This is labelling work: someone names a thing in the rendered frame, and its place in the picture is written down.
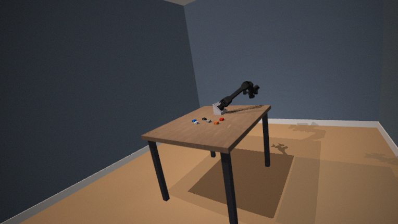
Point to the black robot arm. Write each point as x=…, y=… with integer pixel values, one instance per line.
x=245, y=85

